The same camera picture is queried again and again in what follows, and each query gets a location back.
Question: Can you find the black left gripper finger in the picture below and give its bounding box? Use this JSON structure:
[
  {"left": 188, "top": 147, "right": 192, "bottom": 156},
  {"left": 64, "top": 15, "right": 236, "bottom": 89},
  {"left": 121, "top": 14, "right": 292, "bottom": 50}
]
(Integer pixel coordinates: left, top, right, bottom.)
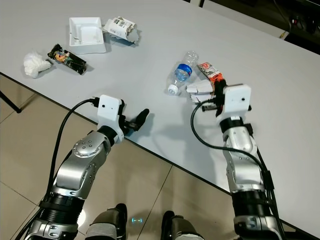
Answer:
[{"left": 131, "top": 108, "right": 150, "bottom": 130}]

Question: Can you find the red snack wrapper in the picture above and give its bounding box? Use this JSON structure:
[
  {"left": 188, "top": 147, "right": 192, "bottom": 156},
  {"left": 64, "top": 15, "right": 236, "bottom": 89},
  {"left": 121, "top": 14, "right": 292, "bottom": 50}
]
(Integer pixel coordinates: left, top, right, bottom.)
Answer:
[{"left": 196, "top": 62, "right": 226, "bottom": 86}]

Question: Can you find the clear plastic water bottle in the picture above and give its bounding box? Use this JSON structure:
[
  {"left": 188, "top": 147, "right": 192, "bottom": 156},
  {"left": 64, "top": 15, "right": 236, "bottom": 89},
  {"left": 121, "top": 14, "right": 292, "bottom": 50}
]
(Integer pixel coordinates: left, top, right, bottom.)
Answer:
[{"left": 168, "top": 50, "right": 201, "bottom": 96}]

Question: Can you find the crumpled white paper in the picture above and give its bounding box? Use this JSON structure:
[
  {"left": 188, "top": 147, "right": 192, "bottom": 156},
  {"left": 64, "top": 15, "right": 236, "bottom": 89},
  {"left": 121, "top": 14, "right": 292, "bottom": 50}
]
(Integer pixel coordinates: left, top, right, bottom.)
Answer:
[{"left": 186, "top": 80, "right": 216, "bottom": 106}]

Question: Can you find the dark snack wrapper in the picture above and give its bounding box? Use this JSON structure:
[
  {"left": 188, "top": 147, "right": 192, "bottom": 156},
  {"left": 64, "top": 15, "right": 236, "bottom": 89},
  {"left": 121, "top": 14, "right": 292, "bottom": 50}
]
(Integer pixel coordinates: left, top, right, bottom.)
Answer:
[{"left": 47, "top": 43, "right": 87, "bottom": 75}]

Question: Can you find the black table leg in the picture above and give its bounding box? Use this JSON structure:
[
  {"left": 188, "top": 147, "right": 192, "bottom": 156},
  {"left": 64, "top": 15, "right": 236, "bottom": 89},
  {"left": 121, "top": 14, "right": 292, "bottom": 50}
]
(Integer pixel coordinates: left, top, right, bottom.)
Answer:
[{"left": 0, "top": 91, "right": 25, "bottom": 114}]

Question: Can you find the crumpled white carton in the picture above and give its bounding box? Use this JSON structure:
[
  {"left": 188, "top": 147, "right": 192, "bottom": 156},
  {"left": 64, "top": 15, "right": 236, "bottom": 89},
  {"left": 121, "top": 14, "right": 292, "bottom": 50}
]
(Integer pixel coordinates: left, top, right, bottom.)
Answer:
[{"left": 101, "top": 16, "right": 139, "bottom": 47}]

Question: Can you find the white square bowl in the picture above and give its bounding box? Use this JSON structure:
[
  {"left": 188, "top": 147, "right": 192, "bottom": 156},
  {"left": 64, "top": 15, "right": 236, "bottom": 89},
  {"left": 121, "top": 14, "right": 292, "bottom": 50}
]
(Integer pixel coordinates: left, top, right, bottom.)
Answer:
[{"left": 68, "top": 17, "right": 107, "bottom": 54}]

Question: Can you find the robot left leg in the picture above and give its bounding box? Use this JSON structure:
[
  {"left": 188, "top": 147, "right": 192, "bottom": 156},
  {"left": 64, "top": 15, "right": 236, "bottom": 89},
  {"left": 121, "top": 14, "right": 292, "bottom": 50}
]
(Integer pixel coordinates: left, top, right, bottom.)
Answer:
[{"left": 87, "top": 202, "right": 128, "bottom": 240}]

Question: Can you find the robot leg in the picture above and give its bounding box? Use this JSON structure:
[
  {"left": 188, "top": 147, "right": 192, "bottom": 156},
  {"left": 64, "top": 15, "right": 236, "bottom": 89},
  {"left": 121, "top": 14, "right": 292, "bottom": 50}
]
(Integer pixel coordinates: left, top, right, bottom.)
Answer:
[
  {"left": 87, "top": 202, "right": 128, "bottom": 240},
  {"left": 162, "top": 210, "right": 211, "bottom": 240}
]

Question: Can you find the crumpled white tissue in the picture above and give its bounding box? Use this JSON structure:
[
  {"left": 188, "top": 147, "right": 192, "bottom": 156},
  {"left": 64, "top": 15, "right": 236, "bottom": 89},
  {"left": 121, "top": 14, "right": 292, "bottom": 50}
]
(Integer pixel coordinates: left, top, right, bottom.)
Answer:
[{"left": 23, "top": 50, "right": 53, "bottom": 79}]

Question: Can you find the robot right leg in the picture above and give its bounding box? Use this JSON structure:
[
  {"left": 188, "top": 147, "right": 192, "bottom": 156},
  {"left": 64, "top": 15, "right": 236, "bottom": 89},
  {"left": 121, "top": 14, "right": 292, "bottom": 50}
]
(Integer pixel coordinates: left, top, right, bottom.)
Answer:
[{"left": 162, "top": 210, "right": 211, "bottom": 240}]

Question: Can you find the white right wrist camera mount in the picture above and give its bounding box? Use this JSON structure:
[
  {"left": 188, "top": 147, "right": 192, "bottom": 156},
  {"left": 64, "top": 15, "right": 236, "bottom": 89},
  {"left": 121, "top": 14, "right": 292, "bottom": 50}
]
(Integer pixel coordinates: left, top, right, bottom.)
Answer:
[{"left": 217, "top": 83, "right": 252, "bottom": 121}]

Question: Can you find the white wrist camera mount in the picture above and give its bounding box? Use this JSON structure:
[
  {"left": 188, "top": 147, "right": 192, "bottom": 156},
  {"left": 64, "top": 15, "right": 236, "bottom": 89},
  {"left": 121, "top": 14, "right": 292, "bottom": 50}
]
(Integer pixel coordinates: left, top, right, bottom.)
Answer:
[
  {"left": 96, "top": 94, "right": 126, "bottom": 133},
  {"left": 217, "top": 83, "right": 252, "bottom": 121}
]

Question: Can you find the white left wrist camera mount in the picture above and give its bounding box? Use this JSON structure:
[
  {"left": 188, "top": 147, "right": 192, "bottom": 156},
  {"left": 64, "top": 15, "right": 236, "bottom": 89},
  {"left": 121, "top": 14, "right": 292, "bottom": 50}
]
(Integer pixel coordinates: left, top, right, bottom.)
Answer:
[{"left": 96, "top": 94, "right": 126, "bottom": 133}]

